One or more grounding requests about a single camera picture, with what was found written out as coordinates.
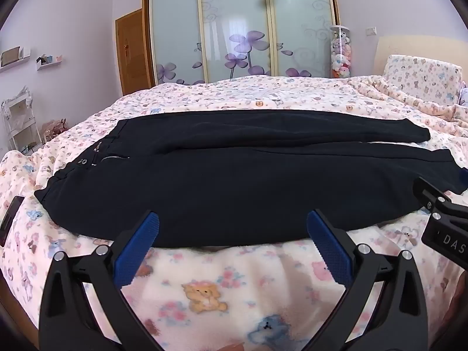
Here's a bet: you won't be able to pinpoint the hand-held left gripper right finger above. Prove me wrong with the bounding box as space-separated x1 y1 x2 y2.
306 209 429 351

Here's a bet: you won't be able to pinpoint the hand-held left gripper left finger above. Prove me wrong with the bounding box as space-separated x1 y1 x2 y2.
38 210 172 351

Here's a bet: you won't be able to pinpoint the black pants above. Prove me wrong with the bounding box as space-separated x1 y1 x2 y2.
34 109 468 248

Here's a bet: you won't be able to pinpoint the bear print blanket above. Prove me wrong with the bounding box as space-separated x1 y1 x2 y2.
0 75 468 351

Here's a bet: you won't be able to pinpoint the bear print pillow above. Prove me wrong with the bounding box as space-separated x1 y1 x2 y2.
383 55 463 107

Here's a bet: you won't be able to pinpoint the black flat device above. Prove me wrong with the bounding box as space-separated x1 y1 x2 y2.
0 195 25 248

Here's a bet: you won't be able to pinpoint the beige headboard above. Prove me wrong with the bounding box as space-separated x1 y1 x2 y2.
376 36 468 78

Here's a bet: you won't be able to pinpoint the clear tube of plush toys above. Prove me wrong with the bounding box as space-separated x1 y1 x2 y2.
329 25 352 79

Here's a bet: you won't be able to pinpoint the white storage rack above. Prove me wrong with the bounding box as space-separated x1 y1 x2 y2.
0 87 43 154

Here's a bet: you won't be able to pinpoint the wooden door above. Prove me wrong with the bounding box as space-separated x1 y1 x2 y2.
115 8 151 97

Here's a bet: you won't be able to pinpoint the floral glass sliding wardrobe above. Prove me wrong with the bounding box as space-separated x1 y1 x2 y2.
142 0 341 86

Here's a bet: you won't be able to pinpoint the white wall shelf with trinkets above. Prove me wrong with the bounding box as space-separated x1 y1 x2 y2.
36 54 65 71

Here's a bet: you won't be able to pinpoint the white wall shelf with frame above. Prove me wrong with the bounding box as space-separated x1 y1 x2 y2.
0 46 31 72

